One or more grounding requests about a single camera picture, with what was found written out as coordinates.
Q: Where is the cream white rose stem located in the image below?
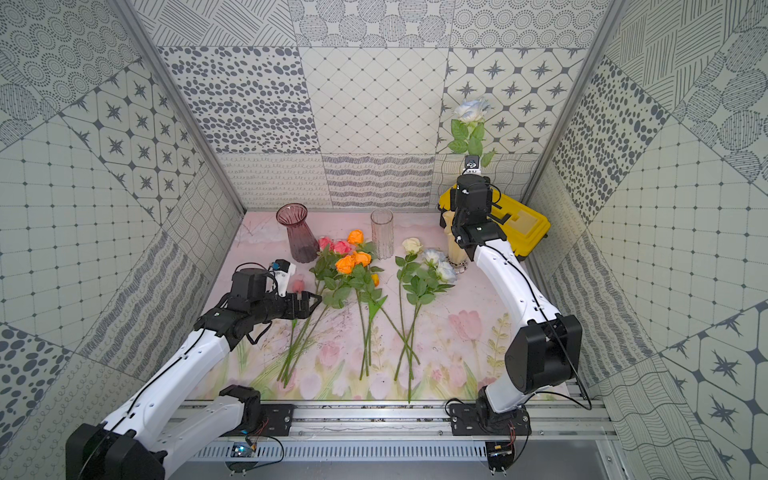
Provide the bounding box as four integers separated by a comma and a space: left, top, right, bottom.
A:
395, 237, 422, 380

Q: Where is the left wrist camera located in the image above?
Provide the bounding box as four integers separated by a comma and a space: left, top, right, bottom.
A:
271, 259, 296, 297

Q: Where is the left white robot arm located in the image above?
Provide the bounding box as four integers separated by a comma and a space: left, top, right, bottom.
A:
65, 259, 322, 479

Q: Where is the yellow black toolbox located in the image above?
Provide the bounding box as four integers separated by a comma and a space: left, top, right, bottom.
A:
437, 182, 552, 262

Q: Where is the cream fluted vase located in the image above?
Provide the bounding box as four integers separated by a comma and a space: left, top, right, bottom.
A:
442, 210, 469, 273

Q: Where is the clear textured glass vase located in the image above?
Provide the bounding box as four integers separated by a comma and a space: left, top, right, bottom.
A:
370, 208, 394, 260

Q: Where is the pink rose stem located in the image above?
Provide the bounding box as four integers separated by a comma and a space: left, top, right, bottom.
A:
278, 241, 348, 387
332, 240, 355, 257

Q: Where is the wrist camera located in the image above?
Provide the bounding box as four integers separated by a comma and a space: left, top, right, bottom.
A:
462, 155, 482, 175
271, 259, 296, 297

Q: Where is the pink tulip flower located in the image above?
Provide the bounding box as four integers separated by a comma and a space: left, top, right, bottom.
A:
278, 275, 305, 386

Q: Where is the blue white rose stem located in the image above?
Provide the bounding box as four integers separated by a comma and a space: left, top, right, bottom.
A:
448, 97, 496, 167

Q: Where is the orange rose far stem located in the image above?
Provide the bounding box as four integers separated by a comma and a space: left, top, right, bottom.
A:
347, 230, 376, 256

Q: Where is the purple ribbed glass vase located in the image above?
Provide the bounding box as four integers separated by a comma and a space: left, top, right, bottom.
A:
276, 203, 320, 264

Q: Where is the aluminium rail base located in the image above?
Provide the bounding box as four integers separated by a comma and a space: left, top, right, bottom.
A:
170, 398, 619, 442

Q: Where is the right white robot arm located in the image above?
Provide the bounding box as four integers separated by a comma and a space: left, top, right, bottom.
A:
450, 173, 583, 435

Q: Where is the white perforated cable tray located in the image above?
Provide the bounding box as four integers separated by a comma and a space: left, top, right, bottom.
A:
192, 439, 487, 462

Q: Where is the orange rose large stem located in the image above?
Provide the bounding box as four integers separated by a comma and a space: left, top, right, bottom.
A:
332, 254, 363, 342

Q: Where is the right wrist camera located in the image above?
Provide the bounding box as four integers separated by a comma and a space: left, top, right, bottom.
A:
462, 155, 482, 175

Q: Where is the orange rose middle stem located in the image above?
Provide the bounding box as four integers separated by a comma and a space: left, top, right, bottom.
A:
352, 253, 380, 325

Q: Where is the orange tulip flower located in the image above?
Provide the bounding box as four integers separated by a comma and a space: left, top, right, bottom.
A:
358, 273, 386, 378

